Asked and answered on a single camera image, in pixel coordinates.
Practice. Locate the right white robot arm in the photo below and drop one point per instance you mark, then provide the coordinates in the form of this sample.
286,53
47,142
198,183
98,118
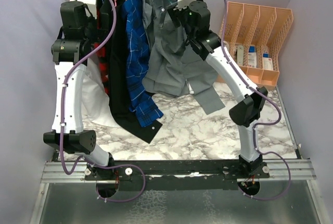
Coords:
195,18

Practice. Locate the white shirt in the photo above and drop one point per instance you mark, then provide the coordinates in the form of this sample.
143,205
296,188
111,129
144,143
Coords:
94,99

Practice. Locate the peach plastic file organizer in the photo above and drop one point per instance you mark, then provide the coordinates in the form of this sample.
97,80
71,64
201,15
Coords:
259,26

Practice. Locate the grey shirt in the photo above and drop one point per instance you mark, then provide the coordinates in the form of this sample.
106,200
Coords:
174,68

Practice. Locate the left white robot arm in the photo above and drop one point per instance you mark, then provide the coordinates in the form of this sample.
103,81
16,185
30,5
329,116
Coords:
70,52

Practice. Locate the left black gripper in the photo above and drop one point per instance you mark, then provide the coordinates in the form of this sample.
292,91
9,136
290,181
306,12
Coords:
100,34

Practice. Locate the blue white box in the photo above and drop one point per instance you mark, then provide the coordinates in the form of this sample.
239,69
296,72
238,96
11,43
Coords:
252,57

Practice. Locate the grey boxed item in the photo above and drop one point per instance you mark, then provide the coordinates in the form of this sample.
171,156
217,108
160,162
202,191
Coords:
239,54

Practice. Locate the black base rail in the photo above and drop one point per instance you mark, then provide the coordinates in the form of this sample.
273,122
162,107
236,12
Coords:
175,175

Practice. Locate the blue plaid shirt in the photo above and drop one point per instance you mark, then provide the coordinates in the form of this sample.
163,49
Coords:
141,103

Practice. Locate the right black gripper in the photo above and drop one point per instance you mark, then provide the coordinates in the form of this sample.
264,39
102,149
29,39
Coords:
175,14

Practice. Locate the red black plaid shirt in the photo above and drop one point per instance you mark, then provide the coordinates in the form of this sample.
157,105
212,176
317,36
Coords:
101,54

